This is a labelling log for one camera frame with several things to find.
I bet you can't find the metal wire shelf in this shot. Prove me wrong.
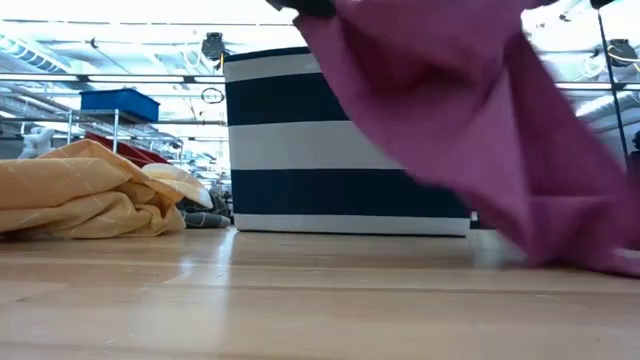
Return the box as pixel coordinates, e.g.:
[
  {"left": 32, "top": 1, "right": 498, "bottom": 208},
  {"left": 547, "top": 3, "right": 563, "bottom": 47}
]
[{"left": 0, "top": 107, "right": 184, "bottom": 156}]

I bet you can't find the orange checked towel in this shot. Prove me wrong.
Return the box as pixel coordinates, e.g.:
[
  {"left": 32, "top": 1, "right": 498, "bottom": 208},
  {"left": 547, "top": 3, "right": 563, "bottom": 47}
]
[{"left": 0, "top": 138, "right": 214, "bottom": 240}]

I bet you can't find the blue plastic bin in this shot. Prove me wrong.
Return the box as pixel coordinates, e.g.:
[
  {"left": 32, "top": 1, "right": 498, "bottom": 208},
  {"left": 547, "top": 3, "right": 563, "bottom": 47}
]
[{"left": 79, "top": 88, "right": 161, "bottom": 124}]

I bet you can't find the purple towel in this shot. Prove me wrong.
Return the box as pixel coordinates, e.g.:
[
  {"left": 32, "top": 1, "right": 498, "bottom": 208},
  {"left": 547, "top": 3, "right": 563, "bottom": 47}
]
[{"left": 294, "top": 0, "right": 640, "bottom": 279}]

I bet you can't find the navy white striped basket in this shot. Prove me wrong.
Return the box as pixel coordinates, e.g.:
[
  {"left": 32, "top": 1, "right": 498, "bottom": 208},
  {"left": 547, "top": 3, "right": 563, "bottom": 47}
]
[{"left": 223, "top": 47, "right": 472, "bottom": 237}]

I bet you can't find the grey checked towel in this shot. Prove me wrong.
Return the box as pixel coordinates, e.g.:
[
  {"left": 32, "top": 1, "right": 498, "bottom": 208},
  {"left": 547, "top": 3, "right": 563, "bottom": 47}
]
[{"left": 178, "top": 192, "right": 232, "bottom": 230}]

